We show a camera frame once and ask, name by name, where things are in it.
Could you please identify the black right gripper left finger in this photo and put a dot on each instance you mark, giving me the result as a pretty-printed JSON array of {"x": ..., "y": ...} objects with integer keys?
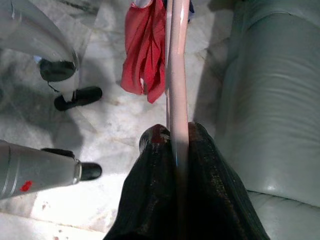
[{"x": 152, "y": 187}]

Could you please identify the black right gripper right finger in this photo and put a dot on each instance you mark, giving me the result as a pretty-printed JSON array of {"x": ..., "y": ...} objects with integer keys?
[{"x": 212, "y": 195}]

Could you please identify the pink plastic hanger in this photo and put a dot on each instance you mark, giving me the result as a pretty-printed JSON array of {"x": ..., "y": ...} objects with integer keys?
[{"x": 177, "y": 75}]

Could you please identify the white red navy-trimmed jersey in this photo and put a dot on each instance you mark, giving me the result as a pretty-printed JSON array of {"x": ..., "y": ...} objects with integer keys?
[{"x": 142, "y": 62}]

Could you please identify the grey-green leather sofa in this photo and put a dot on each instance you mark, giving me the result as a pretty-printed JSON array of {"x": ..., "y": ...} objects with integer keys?
[{"x": 275, "y": 100}]

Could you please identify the silver robot right leg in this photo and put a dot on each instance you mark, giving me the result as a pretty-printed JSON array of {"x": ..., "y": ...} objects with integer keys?
[{"x": 37, "y": 170}]

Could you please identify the silver robot leg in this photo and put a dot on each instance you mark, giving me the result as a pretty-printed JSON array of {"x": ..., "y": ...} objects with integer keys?
[
  {"x": 37, "y": 30},
  {"x": 37, "y": 170}
]

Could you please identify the silver robot left leg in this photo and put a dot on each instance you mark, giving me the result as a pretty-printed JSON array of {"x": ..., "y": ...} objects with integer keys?
[{"x": 37, "y": 30}]

